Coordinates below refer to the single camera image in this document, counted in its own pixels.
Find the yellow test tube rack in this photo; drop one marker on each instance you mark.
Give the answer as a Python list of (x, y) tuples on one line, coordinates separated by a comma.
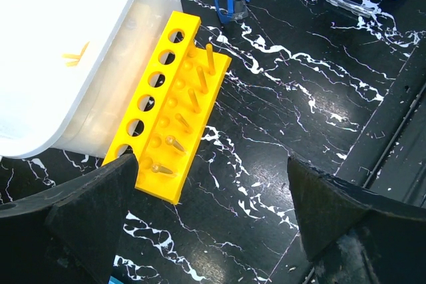
[(169, 109)]

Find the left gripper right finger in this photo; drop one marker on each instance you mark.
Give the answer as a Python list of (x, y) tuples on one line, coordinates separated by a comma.
[(353, 235)]

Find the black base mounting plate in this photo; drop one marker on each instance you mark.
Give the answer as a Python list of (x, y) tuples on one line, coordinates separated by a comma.
[(388, 158)]

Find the clear test tube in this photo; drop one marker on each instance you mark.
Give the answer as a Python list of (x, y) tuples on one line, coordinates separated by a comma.
[(355, 8)]

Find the yellow knotted rubber band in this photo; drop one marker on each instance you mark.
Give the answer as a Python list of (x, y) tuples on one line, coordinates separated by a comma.
[(72, 60)]

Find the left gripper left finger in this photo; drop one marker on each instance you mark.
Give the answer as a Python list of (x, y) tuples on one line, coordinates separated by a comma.
[(69, 233)]

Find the white plastic tub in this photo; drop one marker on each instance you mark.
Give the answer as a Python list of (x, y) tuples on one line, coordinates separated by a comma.
[(69, 69)]

